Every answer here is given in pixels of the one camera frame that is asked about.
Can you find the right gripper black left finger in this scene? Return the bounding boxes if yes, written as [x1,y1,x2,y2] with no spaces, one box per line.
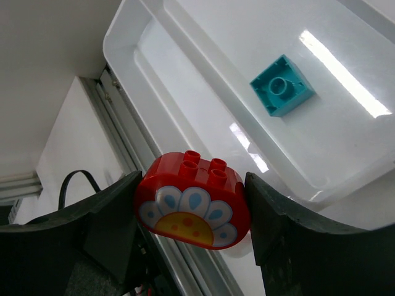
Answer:
[1,171,160,295]

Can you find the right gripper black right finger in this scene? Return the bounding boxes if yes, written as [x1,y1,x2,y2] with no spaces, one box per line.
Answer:
[245,172,394,295]

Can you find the red white flower lego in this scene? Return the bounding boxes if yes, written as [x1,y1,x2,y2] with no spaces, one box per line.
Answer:
[133,150,251,250]

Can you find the small teal lego cube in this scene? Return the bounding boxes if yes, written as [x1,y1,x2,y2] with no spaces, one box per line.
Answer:
[250,55,315,117]

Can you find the white compartment sorting tray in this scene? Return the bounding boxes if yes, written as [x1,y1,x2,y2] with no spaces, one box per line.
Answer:
[101,0,394,295]

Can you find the black thin cable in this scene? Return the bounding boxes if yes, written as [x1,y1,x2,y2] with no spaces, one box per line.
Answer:
[58,169,102,210]

